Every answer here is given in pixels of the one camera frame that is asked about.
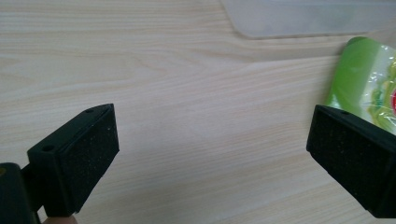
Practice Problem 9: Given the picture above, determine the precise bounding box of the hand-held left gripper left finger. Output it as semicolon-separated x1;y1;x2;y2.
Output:
20;103;120;218

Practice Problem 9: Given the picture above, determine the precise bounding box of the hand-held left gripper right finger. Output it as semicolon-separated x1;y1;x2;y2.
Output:
305;104;396;219

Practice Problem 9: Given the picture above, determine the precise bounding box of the green snack packet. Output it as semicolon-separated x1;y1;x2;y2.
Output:
323;35;396;136

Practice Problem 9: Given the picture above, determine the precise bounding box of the translucent plastic sheet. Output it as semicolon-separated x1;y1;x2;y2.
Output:
219;0;396;40

